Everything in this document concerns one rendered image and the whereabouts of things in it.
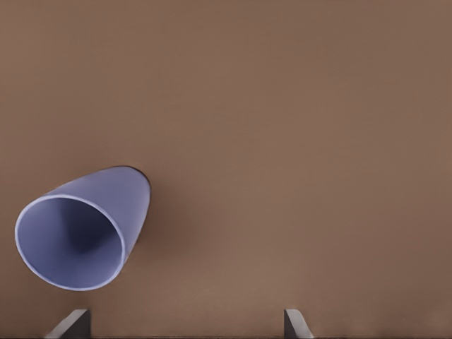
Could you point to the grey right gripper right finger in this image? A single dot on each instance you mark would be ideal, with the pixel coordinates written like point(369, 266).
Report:
point(296, 325)

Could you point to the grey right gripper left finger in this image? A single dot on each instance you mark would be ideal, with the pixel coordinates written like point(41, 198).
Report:
point(76, 326)

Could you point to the blue-purple cup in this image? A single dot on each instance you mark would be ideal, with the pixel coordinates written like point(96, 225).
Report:
point(106, 197)

